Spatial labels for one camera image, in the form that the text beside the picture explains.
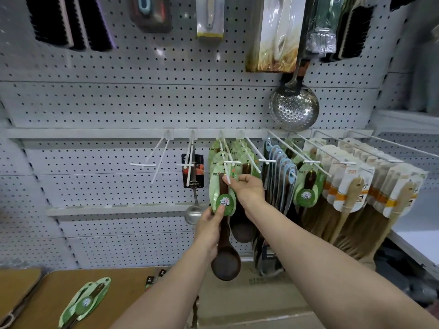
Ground grey cup pack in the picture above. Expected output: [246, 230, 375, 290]
[408, 41, 439, 113]

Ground person's right forearm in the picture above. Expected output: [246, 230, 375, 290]
[240, 198, 439, 329]

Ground grey store shelf unit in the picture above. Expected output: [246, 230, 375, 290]
[372, 0, 439, 305]

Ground black orange tool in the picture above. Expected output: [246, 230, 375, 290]
[389, 0, 423, 12]

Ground black brush white handle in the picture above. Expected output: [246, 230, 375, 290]
[321, 0, 375, 64]

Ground person's left forearm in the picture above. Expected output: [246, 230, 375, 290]
[109, 243, 220, 329]

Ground wooden spatulas bunch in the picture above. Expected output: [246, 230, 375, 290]
[337, 137, 429, 271]
[301, 143, 375, 244]

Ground bundle of carded steel utensils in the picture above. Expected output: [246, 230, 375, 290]
[144, 269, 169, 292]

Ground black flat brush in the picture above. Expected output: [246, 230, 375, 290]
[65, 0, 91, 51]
[79, 0, 117, 53]
[26, 0, 75, 48]

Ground flat cardboard box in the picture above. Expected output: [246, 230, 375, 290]
[198, 260, 309, 318]

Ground dark hanging pack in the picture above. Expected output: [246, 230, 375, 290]
[128, 0, 172, 34]

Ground assorted packaged goods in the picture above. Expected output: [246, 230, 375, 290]
[375, 246, 439, 309]

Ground clear pack green insert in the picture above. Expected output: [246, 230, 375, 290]
[306, 0, 347, 54]

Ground steel spatulas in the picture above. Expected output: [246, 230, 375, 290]
[252, 138, 298, 278]

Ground small steel ladle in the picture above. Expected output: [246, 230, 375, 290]
[181, 152, 205, 226]

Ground white knife in package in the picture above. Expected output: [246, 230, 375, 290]
[245, 0, 308, 73]

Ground person's right hand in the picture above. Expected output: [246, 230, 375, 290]
[222, 174, 267, 211]

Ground person's left hand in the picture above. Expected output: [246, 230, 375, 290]
[193, 204, 227, 263]

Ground pale boxed pack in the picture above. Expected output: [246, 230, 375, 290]
[195, 0, 225, 40]

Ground dark wooden spoons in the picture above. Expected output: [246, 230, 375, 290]
[207, 138, 263, 244]

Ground large steel skimmer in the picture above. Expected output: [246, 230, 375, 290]
[268, 59, 320, 133]

